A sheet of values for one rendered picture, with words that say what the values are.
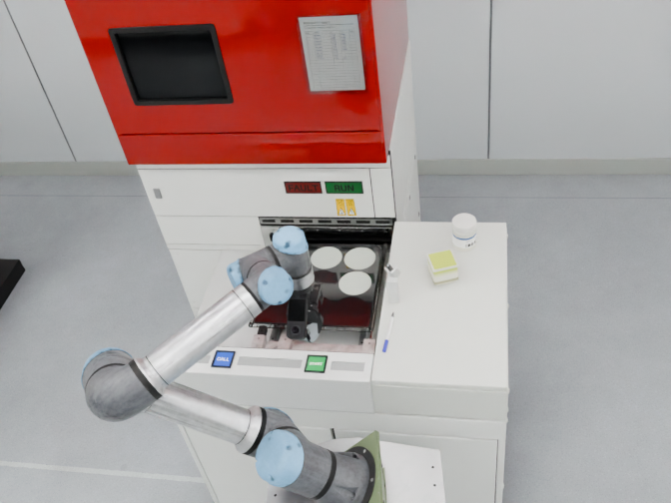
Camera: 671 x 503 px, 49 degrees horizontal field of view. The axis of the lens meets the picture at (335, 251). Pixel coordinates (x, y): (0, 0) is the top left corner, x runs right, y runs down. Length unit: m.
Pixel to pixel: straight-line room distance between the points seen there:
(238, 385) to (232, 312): 0.56
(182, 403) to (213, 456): 0.73
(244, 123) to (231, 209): 0.39
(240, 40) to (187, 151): 0.43
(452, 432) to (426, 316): 0.32
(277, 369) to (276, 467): 0.40
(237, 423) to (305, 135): 0.85
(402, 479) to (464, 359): 0.34
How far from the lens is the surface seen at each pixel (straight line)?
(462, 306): 2.09
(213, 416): 1.74
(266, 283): 1.53
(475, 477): 2.29
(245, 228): 2.50
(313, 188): 2.32
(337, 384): 1.97
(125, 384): 1.54
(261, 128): 2.16
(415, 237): 2.30
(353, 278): 2.28
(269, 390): 2.06
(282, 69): 2.04
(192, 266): 2.71
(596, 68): 3.79
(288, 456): 1.67
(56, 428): 3.42
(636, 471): 2.98
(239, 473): 2.48
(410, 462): 1.97
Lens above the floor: 2.51
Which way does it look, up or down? 43 degrees down
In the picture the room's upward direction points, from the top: 10 degrees counter-clockwise
